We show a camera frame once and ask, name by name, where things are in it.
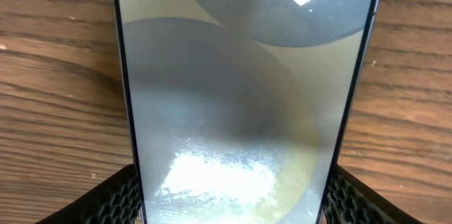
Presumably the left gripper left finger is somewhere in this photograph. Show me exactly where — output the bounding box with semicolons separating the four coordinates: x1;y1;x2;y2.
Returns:
37;164;141;224

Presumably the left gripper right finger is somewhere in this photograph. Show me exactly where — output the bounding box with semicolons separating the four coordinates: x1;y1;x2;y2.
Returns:
323;165;422;224

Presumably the blue Galaxy smartphone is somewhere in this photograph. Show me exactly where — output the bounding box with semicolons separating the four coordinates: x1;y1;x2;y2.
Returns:
114;0;379;224

